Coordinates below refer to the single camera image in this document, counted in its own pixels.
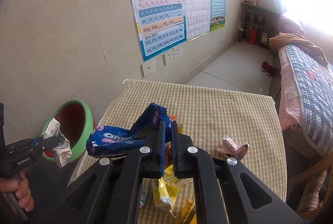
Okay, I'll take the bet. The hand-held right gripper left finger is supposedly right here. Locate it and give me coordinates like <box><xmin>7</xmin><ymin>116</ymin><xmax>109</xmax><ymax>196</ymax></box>
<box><xmin>62</xmin><ymin>120</ymin><xmax>167</xmax><ymax>224</ymax></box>

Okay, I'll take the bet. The wooden chair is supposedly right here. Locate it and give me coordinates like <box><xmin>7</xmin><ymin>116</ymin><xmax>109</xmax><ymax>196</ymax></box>
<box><xmin>286</xmin><ymin>151</ymin><xmax>333</xmax><ymax>214</ymax></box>

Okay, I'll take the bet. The pink bedsheet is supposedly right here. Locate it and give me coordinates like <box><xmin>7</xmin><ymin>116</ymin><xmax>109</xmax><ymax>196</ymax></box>
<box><xmin>277</xmin><ymin>47</ymin><xmax>303</xmax><ymax>131</ymax></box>

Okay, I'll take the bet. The light blue wrapper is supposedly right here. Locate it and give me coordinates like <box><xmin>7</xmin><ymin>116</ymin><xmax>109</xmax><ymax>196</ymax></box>
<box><xmin>139</xmin><ymin>186</ymin><xmax>149</xmax><ymax>209</ymax></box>

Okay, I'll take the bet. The dark blue cookie wrapper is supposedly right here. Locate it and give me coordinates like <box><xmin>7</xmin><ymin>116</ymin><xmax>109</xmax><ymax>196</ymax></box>
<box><xmin>86</xmin><ymin>102</ymin><xmax>173</xmax><ymax>159</ymax></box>

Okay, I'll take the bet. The person's left hand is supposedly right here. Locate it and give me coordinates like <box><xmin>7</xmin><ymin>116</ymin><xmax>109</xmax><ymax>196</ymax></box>
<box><xmin>0</xmin><ymin>171</ymin><xmax>35</xmax><ymax>213</ymax></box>

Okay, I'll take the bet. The red box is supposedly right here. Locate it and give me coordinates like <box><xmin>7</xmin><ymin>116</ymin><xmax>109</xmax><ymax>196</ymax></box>
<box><xmin>247</xmin><ymin>28</ymin><xmax>259</xmax><ymax>45</ymax></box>

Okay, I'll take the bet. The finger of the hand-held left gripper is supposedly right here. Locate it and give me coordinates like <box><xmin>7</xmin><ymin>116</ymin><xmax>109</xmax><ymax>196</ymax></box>
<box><xmin>31</xmin><ymin>137</ymin><xmax>67</xmax><ymax>158</ymax></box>
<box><xmin>25</xmin><ymin>136</ymin><xmax>51</xmax><ymax>147</ymax></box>

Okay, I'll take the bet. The pink candy wrapper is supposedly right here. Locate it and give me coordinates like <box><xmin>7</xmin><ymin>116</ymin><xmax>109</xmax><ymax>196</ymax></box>
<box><xmin>215</xmin><ymin>134</ymin><xmax>250</xmax><ymax>161</ymax></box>

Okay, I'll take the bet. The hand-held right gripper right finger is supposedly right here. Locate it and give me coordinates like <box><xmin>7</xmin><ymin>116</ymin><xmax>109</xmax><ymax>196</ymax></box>
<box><xmin>172</xmin><ymin>120</ymin><xmax>302</xmax><ymax>224</ymax></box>

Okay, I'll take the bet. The yellow checked tablecloth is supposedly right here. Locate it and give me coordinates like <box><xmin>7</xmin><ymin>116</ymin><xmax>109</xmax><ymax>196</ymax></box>
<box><xmin>74</xmin><ymin>79</ymin><xmax>288</xmax><ymax>224</ymax></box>

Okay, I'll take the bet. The brown towel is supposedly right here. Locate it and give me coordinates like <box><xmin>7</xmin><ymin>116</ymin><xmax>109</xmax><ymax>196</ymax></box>
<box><xmin>269</xmin><ymin>33</ymin><xmax>329</xmax><ymax>66</ymax></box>

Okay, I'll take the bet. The green waste bin red inside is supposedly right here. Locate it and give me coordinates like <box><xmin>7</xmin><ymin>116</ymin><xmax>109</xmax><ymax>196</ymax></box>
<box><xmin>40</xmin><ymin>100</ymin><xmax>93</xmax><ymax>163</ymax></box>

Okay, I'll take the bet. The blue checked quilt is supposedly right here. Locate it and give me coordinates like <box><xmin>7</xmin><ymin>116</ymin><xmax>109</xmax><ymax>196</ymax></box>
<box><xmin>285</xmin><ymin>45</ymin><xmax>333</xmax><ymax>157</ymax></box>

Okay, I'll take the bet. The teal chart wall poster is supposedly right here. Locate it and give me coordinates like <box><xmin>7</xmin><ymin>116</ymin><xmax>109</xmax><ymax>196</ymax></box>
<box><xmin>209</xmin><ymin>0</ymin><xmax>226</xmax><ymax>32</ymax></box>

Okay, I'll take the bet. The yellow white wrapper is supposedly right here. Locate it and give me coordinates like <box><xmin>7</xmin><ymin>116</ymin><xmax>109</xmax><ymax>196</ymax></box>
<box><xmin>152</xmin><ymin>165</ymin><xmax>194</xmax><ymax>214</ymax></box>

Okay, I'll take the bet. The blue letter wall poster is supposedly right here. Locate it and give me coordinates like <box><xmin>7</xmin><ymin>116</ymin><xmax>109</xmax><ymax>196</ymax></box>
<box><xmin>125</xmin><ymin>0</ymin><xmax>187</xmax><ymax>62</ymax></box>

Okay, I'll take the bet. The white chart wall poster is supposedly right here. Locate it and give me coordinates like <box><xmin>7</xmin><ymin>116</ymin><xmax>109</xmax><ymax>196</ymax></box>
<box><xmin>181</xmin><ymin>0</ymin><xmax>212</xmax><ymax>42</ymax></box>

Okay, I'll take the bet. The pink folded blanket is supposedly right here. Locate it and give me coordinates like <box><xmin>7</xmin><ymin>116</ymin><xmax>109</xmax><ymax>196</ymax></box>
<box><xmin>277</xmin><ymin>13</ymin><xmax>307</xmax><ymax>37</ymax></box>

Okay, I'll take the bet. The dark metal rack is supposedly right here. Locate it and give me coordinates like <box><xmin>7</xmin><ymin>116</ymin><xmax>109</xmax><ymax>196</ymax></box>
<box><xmin>238</xmin><ymin>1</ymin><xmax>281</xmax><ymax>49</ymax></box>

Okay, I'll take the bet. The white wall plate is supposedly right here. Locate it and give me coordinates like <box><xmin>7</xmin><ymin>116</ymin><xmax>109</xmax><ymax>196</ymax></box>
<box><xmin>141</xmin><ymin>60</ymin><xmax>156</xmax><ymax>77</ymax></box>

